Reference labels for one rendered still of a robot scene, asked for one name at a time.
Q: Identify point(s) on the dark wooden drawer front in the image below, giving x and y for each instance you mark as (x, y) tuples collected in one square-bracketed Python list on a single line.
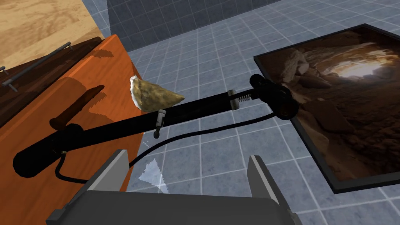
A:
[(40, 78)]

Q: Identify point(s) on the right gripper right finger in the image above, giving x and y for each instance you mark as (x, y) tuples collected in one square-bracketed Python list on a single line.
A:
[(259, 179)]

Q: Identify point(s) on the black framed cave picture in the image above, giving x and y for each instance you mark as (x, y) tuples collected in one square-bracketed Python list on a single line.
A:
[(350, 106)]

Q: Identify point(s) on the brown wooden stick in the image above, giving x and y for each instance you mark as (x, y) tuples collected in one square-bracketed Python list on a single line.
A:
[(76, 106)]

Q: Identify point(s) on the tan bread wedge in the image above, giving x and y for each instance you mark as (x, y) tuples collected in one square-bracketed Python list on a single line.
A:
[(153, 95)]

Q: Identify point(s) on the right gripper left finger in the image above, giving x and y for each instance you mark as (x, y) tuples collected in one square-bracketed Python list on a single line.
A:
[(112, 175)]

